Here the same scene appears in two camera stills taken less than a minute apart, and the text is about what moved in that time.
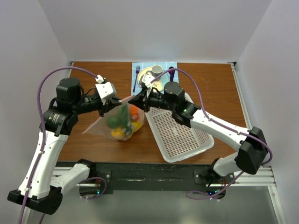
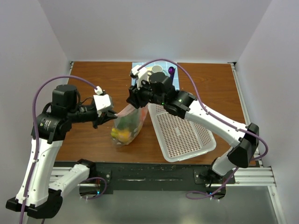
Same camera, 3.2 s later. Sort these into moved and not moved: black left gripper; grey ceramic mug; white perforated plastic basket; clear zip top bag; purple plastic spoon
Moved: black left gripper; clear zip top bag
Not moved: grey ceramic mug; purple plastic spoon; white perforated plastic basket
